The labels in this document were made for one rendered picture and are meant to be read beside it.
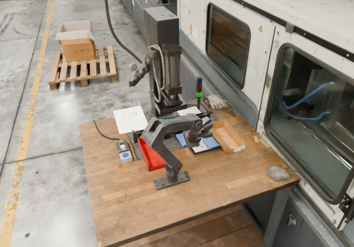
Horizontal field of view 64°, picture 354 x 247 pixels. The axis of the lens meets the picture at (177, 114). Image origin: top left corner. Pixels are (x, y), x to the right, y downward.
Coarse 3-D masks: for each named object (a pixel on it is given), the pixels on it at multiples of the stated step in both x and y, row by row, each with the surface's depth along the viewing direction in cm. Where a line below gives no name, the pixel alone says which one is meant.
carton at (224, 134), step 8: (224, 120) 193; (216, 128) 194; (224, 128) 195; (232, 128) 184; (216, 136) 183; (224, 136) 188; (232, 136) 187; (240, 136) 177; (224, 144) 174; (232, 144) 181; (240, 144) 179; (232, 152) 175
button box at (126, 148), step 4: (96, 128) 197; (100, 132) 193; (104, 136) 189; (120, 140) 183; (124, 140) 182; (116, 144) 179; (124, 144) 179; (120, 148) 176; (124, 148) 176; (128, 148) 176; (120, 152) 174
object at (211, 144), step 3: (210, 138) 184; (204, 141) 181; (207, 141) 181; (210, 141) 181; (213, 141) 181; (207, 144) 179; (210, 144) 178; (213, 144) 178; (216, 144) 178; (219, 144) 174; (210, 147) 176; (213, 147) 175; (216, 147) 177
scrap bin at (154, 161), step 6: (138, 138) 179; (138, 144) 182; (144, 144) 182; (144, 150) 178; (150, 150) 178; (144, 156) 167; (150, 156) 173; (156, 156) 173; (150, 162) 169; (156, 162) 169; (162, 162) 169; (150, 168) 162; (156, 168) 164
